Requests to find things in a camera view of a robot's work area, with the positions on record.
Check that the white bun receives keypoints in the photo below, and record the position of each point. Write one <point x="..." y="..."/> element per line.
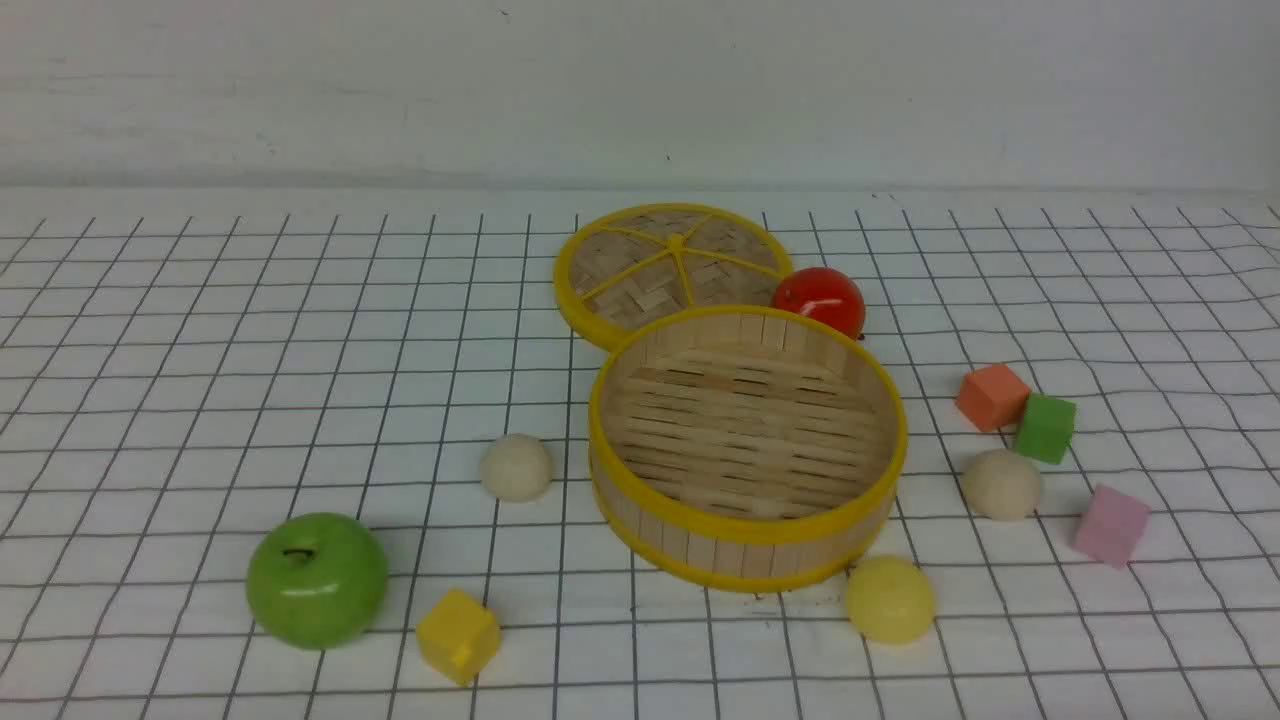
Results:
<point x="1002" y="485"/>
<point x="516" y="468"/>

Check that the bamboo steamer lid yellow rim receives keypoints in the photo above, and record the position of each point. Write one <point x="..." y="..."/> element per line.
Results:
<point x="638" y="265"/>

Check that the bamboo steamer tray yellow rim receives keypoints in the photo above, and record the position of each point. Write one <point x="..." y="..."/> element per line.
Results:
<point x="745" y="448"/>

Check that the red tomato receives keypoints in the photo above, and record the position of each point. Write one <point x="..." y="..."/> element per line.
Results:
<point x="827" y="296"/>

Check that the yellow cube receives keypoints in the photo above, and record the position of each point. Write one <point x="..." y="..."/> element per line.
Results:
<point x="458" y="637"/>

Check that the yellow bun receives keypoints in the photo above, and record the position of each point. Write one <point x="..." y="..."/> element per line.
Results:
<point x="890" y="600"/>

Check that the orange cube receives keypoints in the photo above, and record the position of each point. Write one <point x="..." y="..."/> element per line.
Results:
<point x="992" y="397"/>

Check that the green apple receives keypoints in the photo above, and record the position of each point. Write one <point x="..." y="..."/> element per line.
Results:
<point x="317" y="581"/>

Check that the green cube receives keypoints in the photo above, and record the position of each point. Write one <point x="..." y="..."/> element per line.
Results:
<point x="1046" y="428"/>

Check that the white grid tablecloth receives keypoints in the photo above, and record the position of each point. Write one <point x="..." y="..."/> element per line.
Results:
<point x="183" y="371"/>

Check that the pink cube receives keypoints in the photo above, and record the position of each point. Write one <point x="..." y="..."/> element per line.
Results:
<point x="1111" y="527"/>

